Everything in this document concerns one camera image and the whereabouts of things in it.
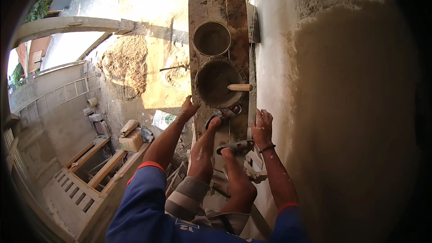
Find person's right hand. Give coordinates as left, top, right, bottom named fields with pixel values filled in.
left=251, top=109, right=274, bottom=150

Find person's left hand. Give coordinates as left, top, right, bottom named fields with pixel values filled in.
left=178, top=95, right=200, bottom=123

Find large mortar basin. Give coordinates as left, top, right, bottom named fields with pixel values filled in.
left=194, top=56, right=249, bottom=109

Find white cement bag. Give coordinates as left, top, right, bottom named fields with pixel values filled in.
left=151, top=109, right=177, bottom=131

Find person's legs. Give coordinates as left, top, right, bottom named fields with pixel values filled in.
left=164, top=104, right=258, bottom=237

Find rolled grey sack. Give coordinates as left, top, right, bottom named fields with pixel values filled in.
left=120, top=119, right=140, bottom=138

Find small mortar-caked bucket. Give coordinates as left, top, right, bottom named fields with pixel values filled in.
left=192, top=20, right=232, bottom=57

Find tan stone block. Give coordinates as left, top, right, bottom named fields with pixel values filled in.
left=118, top=131, right=144, bottom=153

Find heap of wood scraps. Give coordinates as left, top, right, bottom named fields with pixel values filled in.
left=165, top=161, right=189, bottom=199

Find heap of sand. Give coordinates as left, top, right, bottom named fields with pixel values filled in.
left=101, top=35, right=149, bottom=101

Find mortar-caked plaster float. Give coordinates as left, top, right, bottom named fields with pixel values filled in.
left=246, top=2, right=261, bottom=44

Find heap of grey bricks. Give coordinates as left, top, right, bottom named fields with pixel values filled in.
left=83, top=107, right=113, bottom=139

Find wooden scaffold planks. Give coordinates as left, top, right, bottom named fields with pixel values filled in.
left=188, top=0, right=258, bottom=162

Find person's body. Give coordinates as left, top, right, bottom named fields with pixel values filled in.
left=106, top=161, right=308, bottom=243

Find curved concrete beam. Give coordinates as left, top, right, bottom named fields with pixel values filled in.
left=13, top=16, right=136, bottom=48

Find green plants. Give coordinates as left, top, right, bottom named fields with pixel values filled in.
left=24, top=0, right=68, bottom=24

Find trowel with wooden handle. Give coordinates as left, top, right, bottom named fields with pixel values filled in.
left=227, top=83, right=253, bottom=92

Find wooden window frame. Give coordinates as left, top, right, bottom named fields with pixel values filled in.
left=63, top=138, right=129, bottom=194

